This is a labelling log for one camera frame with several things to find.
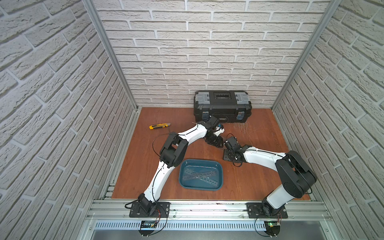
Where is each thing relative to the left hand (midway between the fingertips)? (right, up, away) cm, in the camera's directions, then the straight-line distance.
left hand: (223, 145), depth 96 cm
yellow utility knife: (-48, +12, +11) cm, 50 cm away
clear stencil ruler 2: (-15, -17, -11) cm, 25 cm away
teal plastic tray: (-8, -13, -8) cm, 18 cm away
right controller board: (+19, -36, -26) cm, 48 cm away
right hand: (+3, -7, -2) cm, 8 cm away
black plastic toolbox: (+5, +26, +2) cm, 26 cm away
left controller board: (-41, -37, -25) cm, 61 cm away
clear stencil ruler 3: (-14, -17, -12) cm, 25 cm away
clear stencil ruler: (-7, -20, -14) cm, 26 cm away
